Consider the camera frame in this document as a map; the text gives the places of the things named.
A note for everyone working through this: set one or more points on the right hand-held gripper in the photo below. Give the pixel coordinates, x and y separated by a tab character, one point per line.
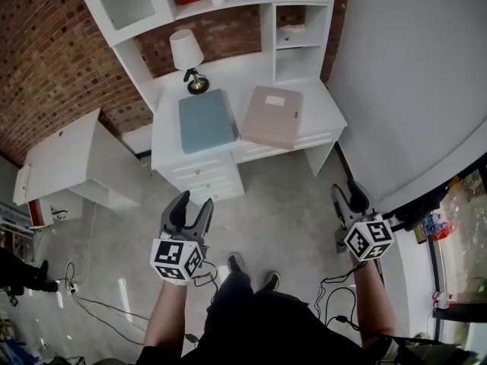
368	240

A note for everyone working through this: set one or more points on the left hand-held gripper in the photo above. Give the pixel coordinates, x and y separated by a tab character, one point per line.
176	257

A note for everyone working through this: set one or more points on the blue item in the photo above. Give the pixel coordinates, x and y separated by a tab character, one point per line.
205	122

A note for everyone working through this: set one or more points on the pink item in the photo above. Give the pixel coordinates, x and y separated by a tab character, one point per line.
272	116

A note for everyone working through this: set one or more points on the person's right forearm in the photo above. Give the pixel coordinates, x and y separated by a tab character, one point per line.
374	302

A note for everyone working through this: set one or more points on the person's left forearm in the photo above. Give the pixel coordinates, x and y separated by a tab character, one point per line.
167	318

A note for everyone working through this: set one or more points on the person's left shoe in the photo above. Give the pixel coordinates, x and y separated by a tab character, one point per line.
236	262

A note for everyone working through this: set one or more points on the person's shoe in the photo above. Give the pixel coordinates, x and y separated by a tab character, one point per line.
272	280
236	262

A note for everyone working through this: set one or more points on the clear water bottles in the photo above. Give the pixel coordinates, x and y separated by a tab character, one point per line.
435	223

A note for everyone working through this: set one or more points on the white desk with drawers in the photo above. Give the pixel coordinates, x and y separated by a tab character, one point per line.
319	116

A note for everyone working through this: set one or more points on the person's right shoe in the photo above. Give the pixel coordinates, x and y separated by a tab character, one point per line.
272	280

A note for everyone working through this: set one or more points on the small white red figurine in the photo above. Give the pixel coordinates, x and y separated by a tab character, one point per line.
443	299

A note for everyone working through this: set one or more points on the white side cabinet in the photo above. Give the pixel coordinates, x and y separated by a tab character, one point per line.
68	154

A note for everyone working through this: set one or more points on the person's black trousers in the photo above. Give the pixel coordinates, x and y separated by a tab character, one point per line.
266	329

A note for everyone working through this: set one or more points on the white power strip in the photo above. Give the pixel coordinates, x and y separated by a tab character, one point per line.
73	288

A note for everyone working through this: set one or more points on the white shade table lamp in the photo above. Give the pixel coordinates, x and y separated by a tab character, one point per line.
185	49

